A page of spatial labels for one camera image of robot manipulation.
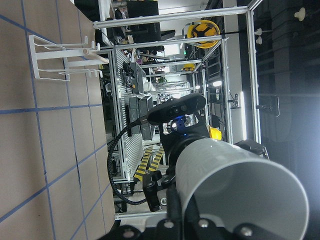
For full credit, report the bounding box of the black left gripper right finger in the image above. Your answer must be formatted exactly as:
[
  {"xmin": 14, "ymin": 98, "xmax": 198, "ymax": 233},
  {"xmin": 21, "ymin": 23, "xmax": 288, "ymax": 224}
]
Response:
[{"xmin": 184, "ymin": 194, "xmax": 200, "ymax": 222}]

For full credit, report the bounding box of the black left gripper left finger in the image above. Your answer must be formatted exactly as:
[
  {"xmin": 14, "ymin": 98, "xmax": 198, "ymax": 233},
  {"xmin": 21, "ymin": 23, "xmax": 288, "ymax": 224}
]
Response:
[{"xmin": 166, "ymin": 186, "xmax": 182, "ymax": 222}]

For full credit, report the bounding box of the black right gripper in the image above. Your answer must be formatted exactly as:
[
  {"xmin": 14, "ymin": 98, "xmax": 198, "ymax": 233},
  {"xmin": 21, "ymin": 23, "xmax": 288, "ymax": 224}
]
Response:
[{"xmin": 142, "ymin": 113, "xmax": 270, "ymax": 213}]

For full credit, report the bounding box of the pale grey-blue plastic cup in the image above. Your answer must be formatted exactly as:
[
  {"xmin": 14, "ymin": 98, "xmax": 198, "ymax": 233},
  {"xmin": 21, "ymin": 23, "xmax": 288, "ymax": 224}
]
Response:
[{"xmin": 175, "ymin": 138, "xmax": 310, "ymax": 240}]

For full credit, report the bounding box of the yellow hard hat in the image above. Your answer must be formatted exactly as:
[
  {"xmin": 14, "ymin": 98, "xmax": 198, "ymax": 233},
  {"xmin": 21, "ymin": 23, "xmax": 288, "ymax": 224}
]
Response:
[{"xmin": 186, "ymin": 20, "xmax": 221, "ymax": 49}]

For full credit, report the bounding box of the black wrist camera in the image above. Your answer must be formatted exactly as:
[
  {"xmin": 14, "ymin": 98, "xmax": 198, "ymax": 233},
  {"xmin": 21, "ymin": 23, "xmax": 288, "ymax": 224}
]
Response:
[{"xmin": 147, "ymin": 93, "xmax": 206, "ymax": 126}]

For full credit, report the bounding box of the black corrugated cable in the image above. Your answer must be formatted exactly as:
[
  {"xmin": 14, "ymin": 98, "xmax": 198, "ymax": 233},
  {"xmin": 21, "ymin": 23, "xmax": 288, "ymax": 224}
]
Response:
[{"xmin": 106, "ymin": 116, "xmax": 151, "ymax": 206}]

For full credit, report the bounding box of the aluminium frame structure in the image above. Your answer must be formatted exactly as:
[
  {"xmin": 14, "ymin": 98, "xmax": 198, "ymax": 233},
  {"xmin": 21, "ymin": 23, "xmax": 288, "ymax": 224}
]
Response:
[{"xmin": 92, "ymin": 0, "xmax": 263, "ymax": 221}]

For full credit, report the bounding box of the white wire cup rack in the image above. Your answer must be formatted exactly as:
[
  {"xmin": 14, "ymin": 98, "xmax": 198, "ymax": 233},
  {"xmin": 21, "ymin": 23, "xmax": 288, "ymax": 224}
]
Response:
[{"xmin": 28, "ymin": 34, "xmax": 110, "ymax": 82}]

